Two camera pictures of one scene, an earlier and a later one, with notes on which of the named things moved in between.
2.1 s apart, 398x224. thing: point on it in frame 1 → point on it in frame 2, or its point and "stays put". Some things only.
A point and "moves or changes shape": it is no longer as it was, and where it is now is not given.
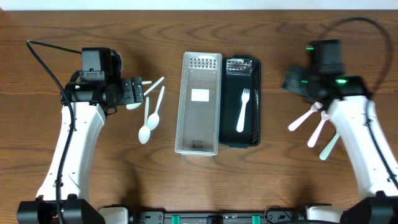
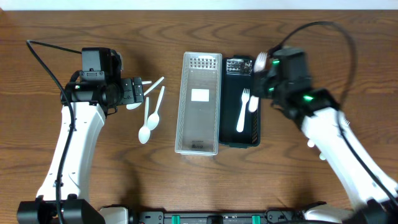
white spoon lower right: x=153 y=119 stays put
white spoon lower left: x=144 y=132 stays put
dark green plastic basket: x=239 y=73 stays put
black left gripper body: x=137 y=90 stays put
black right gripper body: x=296 y=81 → x=264 y=87
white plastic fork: x=316 y=106 moves or changes shape
